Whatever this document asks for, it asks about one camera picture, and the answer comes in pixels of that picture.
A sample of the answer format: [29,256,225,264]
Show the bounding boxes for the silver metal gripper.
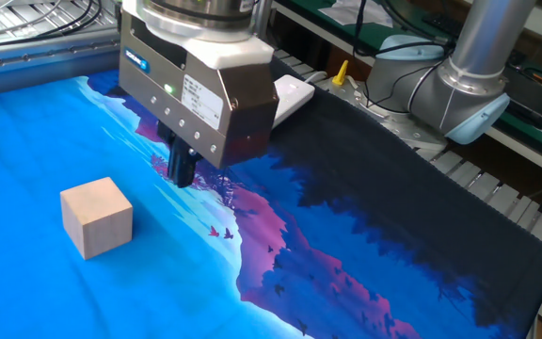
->
[118,10,280,189]

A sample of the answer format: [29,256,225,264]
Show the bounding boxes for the small wooden cube block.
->
[59,176,135,261]

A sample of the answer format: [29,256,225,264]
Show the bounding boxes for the blue mountain print cloth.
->
[0,56,542,339]

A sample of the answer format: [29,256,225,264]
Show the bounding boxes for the white power strip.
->
[270,73,316,130]

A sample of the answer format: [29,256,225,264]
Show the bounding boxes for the small yellow cone object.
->
[331,59,350,88]

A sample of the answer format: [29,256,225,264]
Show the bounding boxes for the white paper sheet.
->
[317,0,394,29]

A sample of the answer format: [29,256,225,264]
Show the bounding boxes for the black flat device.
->
[501,64,542,131]

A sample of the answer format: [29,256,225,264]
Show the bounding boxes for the green desk mat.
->
[275,0,542,162]

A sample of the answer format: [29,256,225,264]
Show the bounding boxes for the white power strip cable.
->
[302,70,329,85]

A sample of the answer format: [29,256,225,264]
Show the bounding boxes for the aluminium frame rail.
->
[0,25,121,101]

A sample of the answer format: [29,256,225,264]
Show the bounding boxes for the grey cable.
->
[0,0,65,40]

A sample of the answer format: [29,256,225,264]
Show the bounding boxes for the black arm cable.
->
[351,0,456,114]

